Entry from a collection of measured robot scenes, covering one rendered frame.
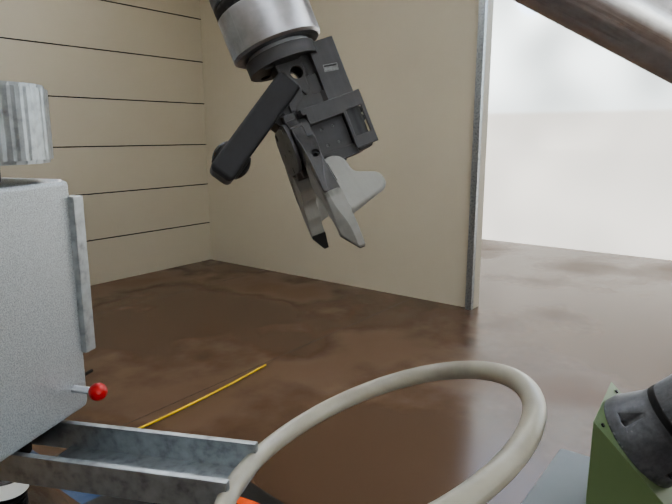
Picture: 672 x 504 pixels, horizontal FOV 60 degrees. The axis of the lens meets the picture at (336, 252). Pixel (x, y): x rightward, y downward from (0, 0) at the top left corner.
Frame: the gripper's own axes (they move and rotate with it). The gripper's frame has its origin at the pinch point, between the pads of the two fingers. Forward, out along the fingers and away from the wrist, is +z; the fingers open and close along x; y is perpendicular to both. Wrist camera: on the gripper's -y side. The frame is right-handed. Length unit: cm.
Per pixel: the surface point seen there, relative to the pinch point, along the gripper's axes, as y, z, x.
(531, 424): 15.5, 28.5, 5.2
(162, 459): -31, 25, 46
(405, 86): 227, -77, 472
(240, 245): 39, 9, 684
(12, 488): -57, 21, 54
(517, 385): 20.7, 28.7, 16.7
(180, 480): -27.5, 25.1, 31.9
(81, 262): -32, -11, 54
